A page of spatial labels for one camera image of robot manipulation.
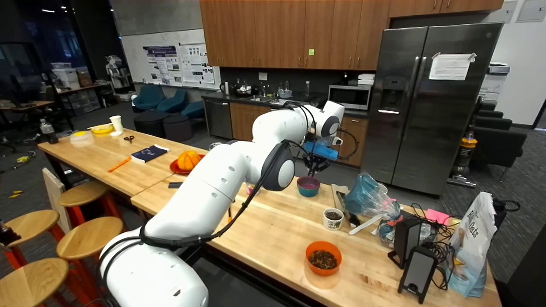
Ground orange pencil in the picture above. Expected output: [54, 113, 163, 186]
[106, 156, 135, 174]

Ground small white cup dark contents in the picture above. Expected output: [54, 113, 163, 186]
[321, 207, 347, 232]

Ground round wooden stool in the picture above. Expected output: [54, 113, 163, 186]
[57, 180, 112, 210]
[55, 215, 125, 263]
[0, 256, 71, 307]
[2, 209, 62, 246]

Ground black sofa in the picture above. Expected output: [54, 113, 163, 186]
[470, 98, 530, 171]

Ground brown two-door base cabinet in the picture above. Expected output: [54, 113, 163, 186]
[338, 115, 371, 169]

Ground clear plastic container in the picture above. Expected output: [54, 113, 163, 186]
[69, 130, 96, 149]

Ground brown narrow base cabinet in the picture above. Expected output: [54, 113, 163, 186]
[229, 101, 274, 142]

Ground white cup with base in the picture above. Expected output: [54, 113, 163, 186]
[108, 115, 125, 137]

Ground stainless steel refrigerator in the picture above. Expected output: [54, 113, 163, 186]
[361, 21, 506, 198]

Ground wide brown wall cabinets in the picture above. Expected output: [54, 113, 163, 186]
[199, 0, 393, 72]

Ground pale wooden chair back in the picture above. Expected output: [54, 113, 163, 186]
[40, 166, 74, 234]

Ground silver microwave oven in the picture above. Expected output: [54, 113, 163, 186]
[325, 84, 376, 113]

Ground orange bowl with food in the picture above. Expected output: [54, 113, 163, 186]
[304, 239, 345, 278]

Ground white wall poster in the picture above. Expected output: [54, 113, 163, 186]
[141, 40, 222, 91]

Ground tangled black cables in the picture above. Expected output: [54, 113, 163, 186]
[417, 219, 463, 294]

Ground blue plastic bag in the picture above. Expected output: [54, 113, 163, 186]
[342, 171, 403, 226]

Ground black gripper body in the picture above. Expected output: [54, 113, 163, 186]
[303, 156, 333, 174]

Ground dark blue book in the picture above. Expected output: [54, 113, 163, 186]
[130, 144, 171, 166]

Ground brown cabinets above refrigerator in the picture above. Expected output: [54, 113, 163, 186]
[388, 0, 506, 19]

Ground teal and purple bowl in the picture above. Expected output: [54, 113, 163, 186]
[296, 174, 323, 200]

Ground pink sticky notepad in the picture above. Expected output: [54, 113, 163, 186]
[424, 207, 453, 229]

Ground black speaker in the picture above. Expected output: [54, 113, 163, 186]
[386, 210, 425, 272]
[396, 246, 441, 306]

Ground dark dishwasher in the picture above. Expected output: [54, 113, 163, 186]
[202, 98, 234, 142]

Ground white stick utensil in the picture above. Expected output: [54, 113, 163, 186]
[347, 214, 386, 238]

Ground yellow upright vacuum cleaner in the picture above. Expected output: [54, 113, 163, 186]
[448, 130, 482, 190]

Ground blue armchair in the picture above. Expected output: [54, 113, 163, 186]
[130, 84, 207, 123]

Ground orange plush ball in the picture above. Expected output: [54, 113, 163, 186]
[175, 149, 207, 176]

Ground white paper sheet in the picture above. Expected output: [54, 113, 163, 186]
[429, 52, 480, 84]

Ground white printed paper bag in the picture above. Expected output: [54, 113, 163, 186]
[448, 191, 501, 301]

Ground yellow bowl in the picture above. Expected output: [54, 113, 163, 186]
[89, 122, 117, 139]

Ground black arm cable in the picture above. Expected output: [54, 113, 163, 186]
[100, 101, 362, 270]

